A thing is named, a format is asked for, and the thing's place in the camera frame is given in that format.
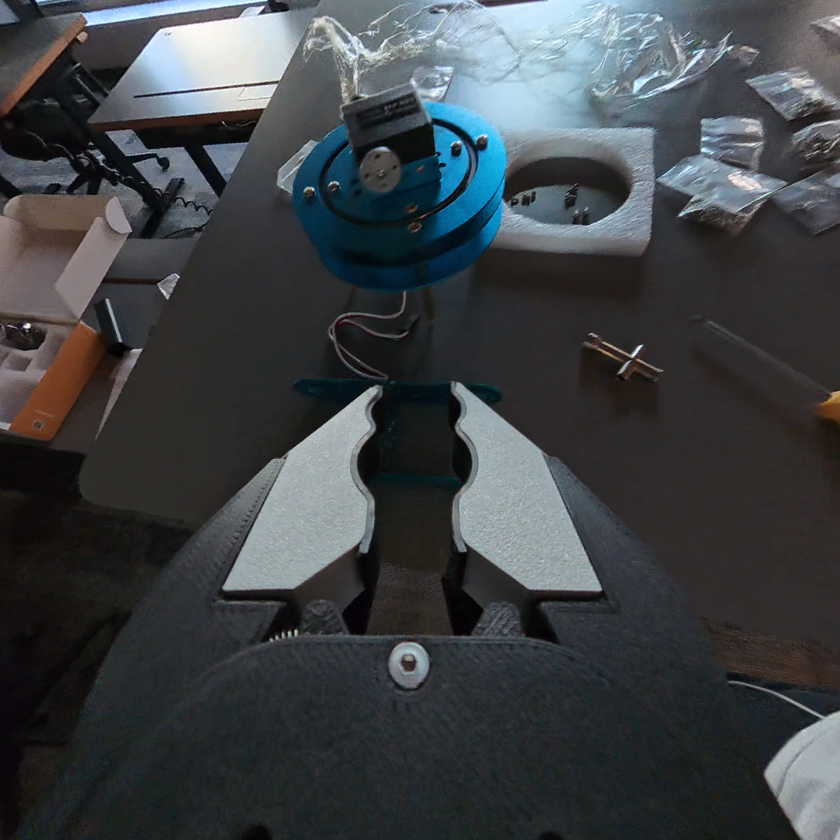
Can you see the black office chair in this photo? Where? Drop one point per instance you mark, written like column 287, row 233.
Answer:
column 72, row 144

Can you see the person's white shirt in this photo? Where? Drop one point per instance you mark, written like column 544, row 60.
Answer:
column 807, row 781

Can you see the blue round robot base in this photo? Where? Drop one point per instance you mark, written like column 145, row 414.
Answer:
column 446, row 216

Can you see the crumpled clear plastic wrap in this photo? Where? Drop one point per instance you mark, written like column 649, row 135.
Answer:
column 656, row 59
column 407, row 33

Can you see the blue metal bracket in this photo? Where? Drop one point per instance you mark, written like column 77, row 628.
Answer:
column 407, row 392

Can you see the small empty clear bag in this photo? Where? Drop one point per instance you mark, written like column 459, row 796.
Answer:
column 433, row 80
column 295, row 174

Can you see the orange white cardboard box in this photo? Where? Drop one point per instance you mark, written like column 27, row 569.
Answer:
column 59, row 367

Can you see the clear bag of screws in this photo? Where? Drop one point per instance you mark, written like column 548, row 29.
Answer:
column 722, row 190
column 817, row 144
column 810, row 200
column 732, row 141
column 791, row 92

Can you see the small black box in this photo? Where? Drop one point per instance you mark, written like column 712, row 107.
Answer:
column 113, row 325

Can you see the dark grey desk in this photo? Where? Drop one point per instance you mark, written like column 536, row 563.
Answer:
column 590, row 459

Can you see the metal cross wrench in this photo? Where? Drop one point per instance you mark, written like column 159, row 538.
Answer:
column 623, row 359

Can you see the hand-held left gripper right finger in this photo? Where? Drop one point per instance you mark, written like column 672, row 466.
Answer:
column 518, row 518

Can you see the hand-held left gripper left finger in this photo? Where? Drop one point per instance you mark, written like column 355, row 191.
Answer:
column 308, row 518

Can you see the white foam block round cutout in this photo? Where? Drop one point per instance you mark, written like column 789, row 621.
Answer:
column 636, row 190

